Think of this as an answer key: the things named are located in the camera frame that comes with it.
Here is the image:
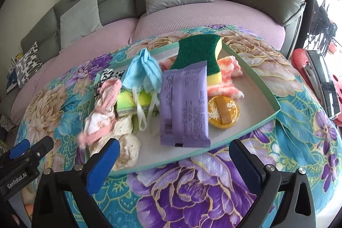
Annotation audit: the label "black white patterned cushion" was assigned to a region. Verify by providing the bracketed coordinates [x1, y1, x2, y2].
[15, 42, 43, 89]

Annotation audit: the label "orange round powder puff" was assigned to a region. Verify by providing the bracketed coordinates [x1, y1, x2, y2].
[208, 96, 240, 129]

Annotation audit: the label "purple wipes packet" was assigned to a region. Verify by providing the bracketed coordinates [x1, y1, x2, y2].
[159, 61, 211, 148]

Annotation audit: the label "floral blanket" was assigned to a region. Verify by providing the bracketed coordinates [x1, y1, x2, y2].
[13, 24, 342, 228]

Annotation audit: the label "pink white striped cloth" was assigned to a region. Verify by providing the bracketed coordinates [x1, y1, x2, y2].
[159, 56, 245, 99]

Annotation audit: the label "light green cloth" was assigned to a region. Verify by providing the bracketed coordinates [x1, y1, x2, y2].
[132, 114, 142, 135]

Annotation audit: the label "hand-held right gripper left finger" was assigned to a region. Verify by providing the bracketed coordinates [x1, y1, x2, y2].
[31, 138, 121, 228]

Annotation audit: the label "blue face mask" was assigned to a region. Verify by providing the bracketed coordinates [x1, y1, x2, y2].
[122, 48, 162, 138]

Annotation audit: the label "pink patterned small cloth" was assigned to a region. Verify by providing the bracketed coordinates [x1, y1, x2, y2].
[78, 79, 122, 150]

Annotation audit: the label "cream lace cloth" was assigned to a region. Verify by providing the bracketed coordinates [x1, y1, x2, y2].
[89, 116, 142, 171]

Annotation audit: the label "green yellow scouring sponge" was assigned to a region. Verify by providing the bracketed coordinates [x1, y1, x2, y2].
[170, 34, 223, 84]

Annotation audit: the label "red perforated stool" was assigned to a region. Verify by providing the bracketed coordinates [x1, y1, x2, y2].
[291, 48, 342, 127]

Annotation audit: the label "plain grey cushion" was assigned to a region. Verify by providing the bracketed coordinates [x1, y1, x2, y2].
[59, 0, 103, 53]

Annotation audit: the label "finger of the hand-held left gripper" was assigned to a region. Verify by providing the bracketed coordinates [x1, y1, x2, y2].
[0, 136, 54, 172]
[8, 139, 30, 159]

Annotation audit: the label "black printed clothing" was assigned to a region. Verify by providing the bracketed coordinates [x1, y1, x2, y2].
[303, 0, 338, 55]

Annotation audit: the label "teal shallow cardboard box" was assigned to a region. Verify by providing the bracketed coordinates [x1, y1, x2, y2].
[85, 41, 281, 178]

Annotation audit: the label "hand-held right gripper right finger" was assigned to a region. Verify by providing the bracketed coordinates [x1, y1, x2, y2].
[229, 139, 316, 228]

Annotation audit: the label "zebra print cloth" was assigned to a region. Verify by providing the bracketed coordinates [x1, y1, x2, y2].
[93, 69, 126, 96]

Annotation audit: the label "green tissue packet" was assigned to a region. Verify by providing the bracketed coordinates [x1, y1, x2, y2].
[118, 89, 161, 118]

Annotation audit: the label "stack of booklets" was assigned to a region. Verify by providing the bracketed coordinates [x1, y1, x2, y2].
[11, 53, 23, 68]

